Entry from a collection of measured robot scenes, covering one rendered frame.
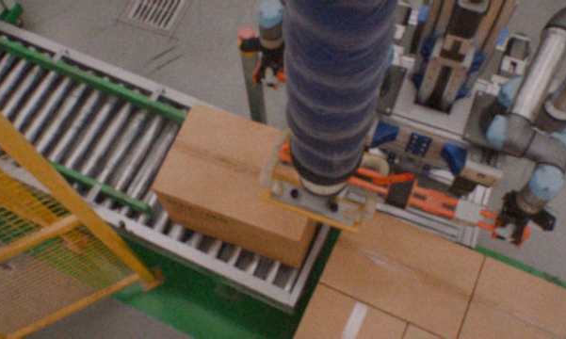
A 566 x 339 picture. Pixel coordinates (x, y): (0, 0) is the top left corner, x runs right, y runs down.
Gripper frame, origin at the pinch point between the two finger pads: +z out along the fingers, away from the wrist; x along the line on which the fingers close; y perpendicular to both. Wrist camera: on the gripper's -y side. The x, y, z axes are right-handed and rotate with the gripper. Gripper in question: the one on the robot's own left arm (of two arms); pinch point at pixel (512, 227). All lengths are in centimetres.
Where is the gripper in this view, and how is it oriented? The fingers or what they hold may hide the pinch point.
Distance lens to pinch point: 191.1
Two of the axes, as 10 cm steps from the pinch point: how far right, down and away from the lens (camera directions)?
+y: -9.2, -3.4, 1.8
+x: -3.8, 8.5, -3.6
